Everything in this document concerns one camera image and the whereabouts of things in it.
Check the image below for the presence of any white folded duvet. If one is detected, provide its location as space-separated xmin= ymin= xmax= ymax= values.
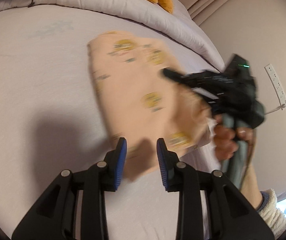
xmin=0 ymin=0 xmax=226 ymax=73

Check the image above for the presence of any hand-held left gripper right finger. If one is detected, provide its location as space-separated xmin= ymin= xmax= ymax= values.
xmin=157 ymin=137 xmax=275 ymax=240

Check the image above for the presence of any person's right hand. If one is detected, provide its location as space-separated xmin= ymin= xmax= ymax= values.
xmin=212 ymin=123 xmax=254 ymax=162

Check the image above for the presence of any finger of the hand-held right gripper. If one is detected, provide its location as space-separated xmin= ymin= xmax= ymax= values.
xmin=163 ymin=68 xmax=202 ymax=87

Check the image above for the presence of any white cable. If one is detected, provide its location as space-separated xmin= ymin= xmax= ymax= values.
xmin=264 ymin=105 xmax=285 ymax=115

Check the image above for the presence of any peach duck print shirt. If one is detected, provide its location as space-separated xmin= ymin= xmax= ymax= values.
xmin=87 ymin=31 xmax=215 ymax=180

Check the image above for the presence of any person's right forearm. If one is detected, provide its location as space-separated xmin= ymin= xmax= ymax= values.
xmin=240 ymin=165 xmax=286 ymax=240

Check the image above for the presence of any white power strip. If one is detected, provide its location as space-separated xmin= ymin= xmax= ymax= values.
xmin=264 ymin=64 xmax=286 ymax=109

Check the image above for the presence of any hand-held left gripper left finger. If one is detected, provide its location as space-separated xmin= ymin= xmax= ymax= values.
xmin=11 ymin=137 xmax=128 ymax=240

